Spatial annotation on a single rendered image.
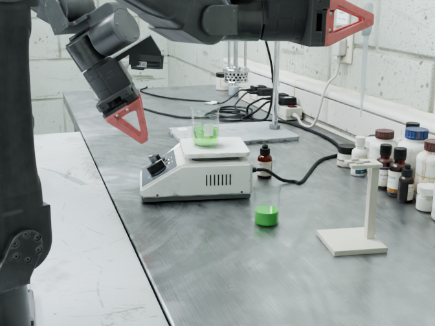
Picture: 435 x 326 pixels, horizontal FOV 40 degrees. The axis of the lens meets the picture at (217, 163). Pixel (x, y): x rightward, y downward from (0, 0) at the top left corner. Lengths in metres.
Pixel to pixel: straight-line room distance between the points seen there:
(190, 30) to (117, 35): 0.28
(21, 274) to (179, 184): 0.48
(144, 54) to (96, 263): 0.37
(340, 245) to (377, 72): 0.71
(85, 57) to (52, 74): 2.47
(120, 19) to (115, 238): 0.34
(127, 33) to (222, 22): 0.28
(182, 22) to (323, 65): 1.09
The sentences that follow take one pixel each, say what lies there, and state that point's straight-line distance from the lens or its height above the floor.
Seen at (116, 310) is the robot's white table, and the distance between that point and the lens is 0.73.
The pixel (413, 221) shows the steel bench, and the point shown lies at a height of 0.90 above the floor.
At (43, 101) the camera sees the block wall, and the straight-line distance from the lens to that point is 3.51.
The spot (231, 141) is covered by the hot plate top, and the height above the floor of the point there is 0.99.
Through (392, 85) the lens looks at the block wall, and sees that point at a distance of 1.46.
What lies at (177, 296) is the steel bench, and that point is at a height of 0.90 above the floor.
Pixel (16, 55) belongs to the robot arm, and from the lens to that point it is 0.59.
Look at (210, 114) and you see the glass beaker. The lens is 1.06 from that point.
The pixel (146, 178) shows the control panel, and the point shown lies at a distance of 1.09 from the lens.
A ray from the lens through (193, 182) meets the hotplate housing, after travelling 1.05.
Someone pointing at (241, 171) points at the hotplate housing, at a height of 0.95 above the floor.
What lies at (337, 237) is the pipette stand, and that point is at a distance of 0.91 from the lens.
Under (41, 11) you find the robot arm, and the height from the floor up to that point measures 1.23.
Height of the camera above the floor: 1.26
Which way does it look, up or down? 16 degrees down
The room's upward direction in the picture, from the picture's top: straight up
